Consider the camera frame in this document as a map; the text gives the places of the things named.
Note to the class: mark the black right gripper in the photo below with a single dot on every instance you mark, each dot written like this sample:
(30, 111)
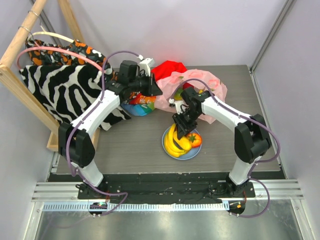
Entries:
(185, 121)

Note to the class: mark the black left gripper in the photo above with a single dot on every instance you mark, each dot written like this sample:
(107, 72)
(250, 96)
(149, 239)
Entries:
(152, 89)

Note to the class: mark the yellow fake lemon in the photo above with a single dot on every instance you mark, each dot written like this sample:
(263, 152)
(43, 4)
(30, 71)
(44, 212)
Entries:
(184, 143)

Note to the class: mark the pink plastic bag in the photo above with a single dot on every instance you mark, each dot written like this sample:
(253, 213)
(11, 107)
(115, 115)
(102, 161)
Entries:
(169, 84)

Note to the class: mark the yellow fake banana bunch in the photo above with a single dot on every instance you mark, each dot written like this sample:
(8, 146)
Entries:
(170, 145)

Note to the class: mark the green fake apple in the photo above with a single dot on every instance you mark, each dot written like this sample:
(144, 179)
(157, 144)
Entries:
(177, 96)

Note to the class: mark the red fake strawberry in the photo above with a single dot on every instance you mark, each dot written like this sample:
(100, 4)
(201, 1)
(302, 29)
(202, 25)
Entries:
(187, 85)

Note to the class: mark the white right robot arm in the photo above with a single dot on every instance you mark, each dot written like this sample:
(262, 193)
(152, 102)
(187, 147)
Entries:
(251, 137)

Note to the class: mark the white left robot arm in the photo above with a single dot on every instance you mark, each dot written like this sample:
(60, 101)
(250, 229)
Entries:
(74, 139)

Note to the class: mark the colourful rainbow pouch bag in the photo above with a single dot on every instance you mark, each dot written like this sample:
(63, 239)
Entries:
(139, 105)

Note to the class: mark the red cloth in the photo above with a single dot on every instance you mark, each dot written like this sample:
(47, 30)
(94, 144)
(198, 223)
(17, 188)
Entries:
(165, 69)

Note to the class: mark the blue plastic plate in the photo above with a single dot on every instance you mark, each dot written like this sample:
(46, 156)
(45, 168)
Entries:
(191, 154)

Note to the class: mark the zebra pattern cloth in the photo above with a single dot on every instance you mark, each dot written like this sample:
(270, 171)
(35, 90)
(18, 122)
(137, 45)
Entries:
(65, 91)

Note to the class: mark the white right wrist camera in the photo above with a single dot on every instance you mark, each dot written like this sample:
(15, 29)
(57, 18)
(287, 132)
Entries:
(177, 104)

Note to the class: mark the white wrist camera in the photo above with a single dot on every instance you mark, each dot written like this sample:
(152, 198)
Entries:
(177, 104)
(145, 65)

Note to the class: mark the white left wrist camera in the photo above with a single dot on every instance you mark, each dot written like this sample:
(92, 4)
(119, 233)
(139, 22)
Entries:
(145, 65)

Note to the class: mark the aluminium rail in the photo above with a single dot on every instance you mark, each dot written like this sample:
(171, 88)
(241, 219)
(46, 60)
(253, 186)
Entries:
(65, 196)

